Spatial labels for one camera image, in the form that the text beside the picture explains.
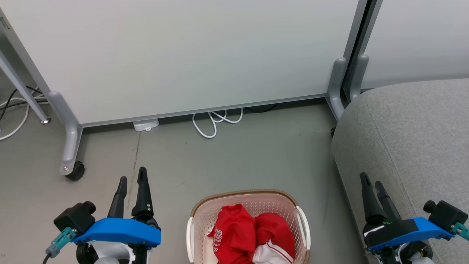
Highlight black floor cables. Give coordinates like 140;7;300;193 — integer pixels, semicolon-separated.
0;86;49;122

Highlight black cable under partition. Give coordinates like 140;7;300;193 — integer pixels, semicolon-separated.
245;104;280;113

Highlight beige plastic laundry basket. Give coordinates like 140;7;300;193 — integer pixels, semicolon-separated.
186;189;311;264

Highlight red garment with white lettering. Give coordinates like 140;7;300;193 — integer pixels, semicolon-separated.
207;203;257;264

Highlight grey partition foot with caster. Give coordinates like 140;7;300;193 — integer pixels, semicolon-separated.
47;91;84;176

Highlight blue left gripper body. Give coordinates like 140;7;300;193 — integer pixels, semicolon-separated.
73;216;162;264

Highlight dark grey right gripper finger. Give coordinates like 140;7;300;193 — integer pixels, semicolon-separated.
360;172;386;225
374;181;402;221

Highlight grey metal table leg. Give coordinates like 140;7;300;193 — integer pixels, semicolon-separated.
0;49;51;125

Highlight black caster wheel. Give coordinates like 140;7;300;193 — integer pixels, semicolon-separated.
65;161;85;181

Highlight teal right camera connector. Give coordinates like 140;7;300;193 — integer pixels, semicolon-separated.
451;222;469;241

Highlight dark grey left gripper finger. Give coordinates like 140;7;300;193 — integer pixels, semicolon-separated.
131;167;155;221
107;176;128;219

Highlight long white floor cable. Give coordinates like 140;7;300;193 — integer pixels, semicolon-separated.
0;96;50;141

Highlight large white partition panel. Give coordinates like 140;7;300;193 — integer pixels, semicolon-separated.
0;0;369;128

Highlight narrow white partition panel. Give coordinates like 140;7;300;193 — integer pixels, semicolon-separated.
357;0;469;90

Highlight grey fabric sofa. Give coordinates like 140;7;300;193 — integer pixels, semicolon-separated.
331;78;469;264

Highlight red and white striped garment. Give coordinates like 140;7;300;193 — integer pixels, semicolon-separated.
252;212;296;264

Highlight teal camera connector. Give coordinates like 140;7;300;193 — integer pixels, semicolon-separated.
451;222;469;241
45;227;77;258

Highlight teal left camera connector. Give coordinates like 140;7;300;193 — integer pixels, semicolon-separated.
45;227;77;258

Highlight coiled white cable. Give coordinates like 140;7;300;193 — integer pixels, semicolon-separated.
192;108;244;139

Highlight white power adapter box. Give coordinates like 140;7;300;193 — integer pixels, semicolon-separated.
133;118;160;132

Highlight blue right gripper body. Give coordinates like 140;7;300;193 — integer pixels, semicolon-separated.
362;216;455;264

